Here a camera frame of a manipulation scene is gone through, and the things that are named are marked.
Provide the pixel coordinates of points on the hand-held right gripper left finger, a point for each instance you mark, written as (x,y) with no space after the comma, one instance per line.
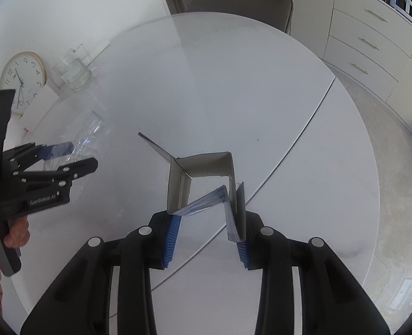
(171,240)

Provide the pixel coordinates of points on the round white wall clock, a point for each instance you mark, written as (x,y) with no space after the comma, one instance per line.
(24,76)

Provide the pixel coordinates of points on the person's left hand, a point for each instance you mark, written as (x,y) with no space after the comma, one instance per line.
(17,233)

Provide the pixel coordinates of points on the white card box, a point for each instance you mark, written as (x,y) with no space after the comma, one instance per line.
(40,111)

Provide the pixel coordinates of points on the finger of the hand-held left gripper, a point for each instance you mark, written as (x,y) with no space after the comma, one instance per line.
(80,167)
(52,149)

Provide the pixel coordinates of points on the grey chair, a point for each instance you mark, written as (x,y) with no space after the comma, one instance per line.
(240,3)

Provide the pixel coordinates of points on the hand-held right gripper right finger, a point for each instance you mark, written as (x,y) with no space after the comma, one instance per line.
(243,254)

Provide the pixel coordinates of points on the glass cup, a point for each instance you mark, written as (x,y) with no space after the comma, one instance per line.
(73,75)

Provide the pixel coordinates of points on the white drawer cabinet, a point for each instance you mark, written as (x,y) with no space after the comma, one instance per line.
(362,42)

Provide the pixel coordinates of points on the small blue carton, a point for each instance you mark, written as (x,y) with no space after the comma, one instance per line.
(206,164)

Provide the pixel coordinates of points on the clear plastic wrapper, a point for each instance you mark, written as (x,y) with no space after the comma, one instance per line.
(90,129)

